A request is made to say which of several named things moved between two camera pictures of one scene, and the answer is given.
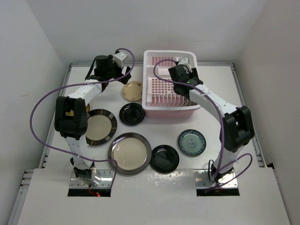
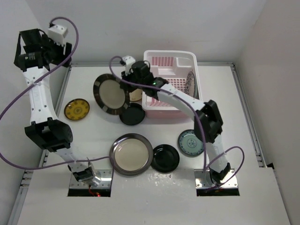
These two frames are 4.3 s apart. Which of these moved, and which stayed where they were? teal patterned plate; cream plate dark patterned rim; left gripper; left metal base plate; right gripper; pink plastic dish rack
Moved: right gripper; cream plate dark patterned rim; left gripper
Stayed: left metal base plate; pink plastic dish rack; teal patterned plate
